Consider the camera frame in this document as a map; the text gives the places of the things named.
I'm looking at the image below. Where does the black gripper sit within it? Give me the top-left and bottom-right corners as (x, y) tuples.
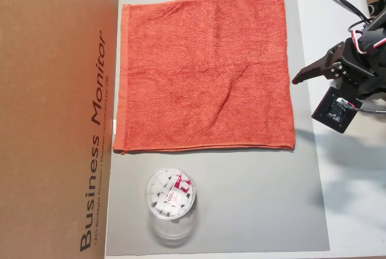
(291, 37), (379, 100)

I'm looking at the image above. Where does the orange terry towel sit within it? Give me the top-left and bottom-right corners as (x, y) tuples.
(112, 0), (296, 156)

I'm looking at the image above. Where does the smooth flat desk mat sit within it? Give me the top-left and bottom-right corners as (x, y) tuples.
(105, 0), (331, 257)

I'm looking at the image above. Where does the red sleeve eraser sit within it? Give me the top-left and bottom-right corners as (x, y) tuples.
(171, 174), (194, 192)

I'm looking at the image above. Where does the deli branded eraser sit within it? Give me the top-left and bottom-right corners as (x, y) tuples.
(164, 191), (189, 208)

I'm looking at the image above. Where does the clear plastic jar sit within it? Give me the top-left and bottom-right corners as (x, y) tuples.
(144, 167), (201, 248)

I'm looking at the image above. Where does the brown cardboard monitor box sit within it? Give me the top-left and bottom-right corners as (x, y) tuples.
(0, 0), (121, 259)

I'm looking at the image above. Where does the square black wrist camera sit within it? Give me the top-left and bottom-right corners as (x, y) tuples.
(311, 86), (364, 135)

